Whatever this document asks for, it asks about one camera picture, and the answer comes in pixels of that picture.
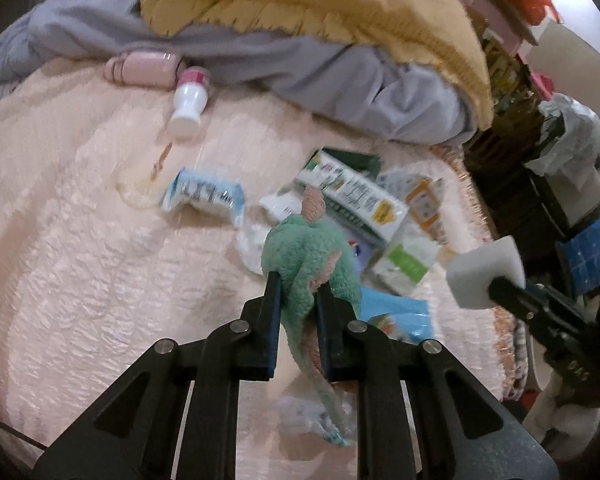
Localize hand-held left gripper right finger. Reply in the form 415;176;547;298
316;282;558;480

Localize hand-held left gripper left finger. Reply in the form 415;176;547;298
32;271;283;480

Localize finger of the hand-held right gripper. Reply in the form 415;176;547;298
487;277;543;323

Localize white sponge block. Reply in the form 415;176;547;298
446;236;527;309

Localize green plush toy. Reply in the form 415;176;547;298
260;186;365;447

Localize white wrapper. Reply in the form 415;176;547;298
258;192;303;223

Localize patterned fringed blanket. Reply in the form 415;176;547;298
430;147;536;401

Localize crumpled clear plastic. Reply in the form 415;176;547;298
279;394;333;436

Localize light blue plastic packet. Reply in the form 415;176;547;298
357;287;435;345

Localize blue patterned box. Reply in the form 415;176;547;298
555;215;600;296

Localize small green white carton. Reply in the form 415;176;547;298
367;232;438;296

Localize patterned paper bag orange stripes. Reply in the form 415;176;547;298
377;170;461;246

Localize crumpled blue white packet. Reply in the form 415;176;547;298
160;167;246;228

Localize white green milk carton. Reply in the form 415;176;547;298
292;149;410;243

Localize white plastic bag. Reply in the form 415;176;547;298
524;94;600;177

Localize pale pink textured bedspread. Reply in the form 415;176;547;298
0;62;501;468

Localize dark green box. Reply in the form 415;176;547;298
305;147;383;181

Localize wooden shelf rack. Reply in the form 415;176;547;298
462;25;551;241

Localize small white bottle pink label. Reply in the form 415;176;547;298
168;66;211;140

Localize grey fleece blanket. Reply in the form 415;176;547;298
0;0;481;148

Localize pink boxes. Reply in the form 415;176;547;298
450;0;541;46

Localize yellow knitted blanket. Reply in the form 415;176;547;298
139;0;496;128

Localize black cable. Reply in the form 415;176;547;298
0;414;48;453

